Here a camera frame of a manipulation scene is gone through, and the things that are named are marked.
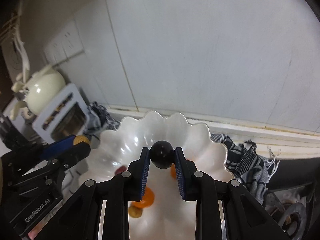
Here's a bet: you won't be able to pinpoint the dark plum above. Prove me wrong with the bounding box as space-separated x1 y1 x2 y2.
149 140 175 169

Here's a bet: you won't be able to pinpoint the large orange mandarin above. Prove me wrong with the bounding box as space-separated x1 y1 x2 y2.
131 187 155 209

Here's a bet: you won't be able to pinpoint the yellow green grape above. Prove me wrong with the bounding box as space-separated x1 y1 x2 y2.
73 135 91 146

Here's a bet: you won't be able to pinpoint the checkered kitchen towel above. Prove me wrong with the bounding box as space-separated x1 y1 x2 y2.
79 102 280 204

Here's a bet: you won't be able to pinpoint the small orange in bowl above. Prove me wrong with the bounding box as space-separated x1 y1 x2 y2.
170 164 176 179

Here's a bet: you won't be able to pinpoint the steel pot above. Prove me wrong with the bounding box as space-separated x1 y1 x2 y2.
51 103 86 141

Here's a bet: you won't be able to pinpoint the white rack stand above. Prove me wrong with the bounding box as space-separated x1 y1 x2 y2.
32 83 89 144

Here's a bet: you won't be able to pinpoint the brown longan in bowl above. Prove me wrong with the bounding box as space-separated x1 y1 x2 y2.
128 205 143 218

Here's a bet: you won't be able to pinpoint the black knife block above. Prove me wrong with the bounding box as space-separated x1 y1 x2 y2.
1 112 28 151

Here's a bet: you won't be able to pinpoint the white scalloped fruit bowl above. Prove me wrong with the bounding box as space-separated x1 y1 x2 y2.
62 109 228 240

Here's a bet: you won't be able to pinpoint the cream ceramic pot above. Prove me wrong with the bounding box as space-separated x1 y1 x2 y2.
23 65 66 115

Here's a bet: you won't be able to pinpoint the white hanging spoon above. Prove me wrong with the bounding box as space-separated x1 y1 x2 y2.
14 1 30 83

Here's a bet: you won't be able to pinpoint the black gas stove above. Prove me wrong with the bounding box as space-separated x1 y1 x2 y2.
263 182 319 239

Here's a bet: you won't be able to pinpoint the wall power sockets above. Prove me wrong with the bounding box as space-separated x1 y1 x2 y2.
43 20 83 65

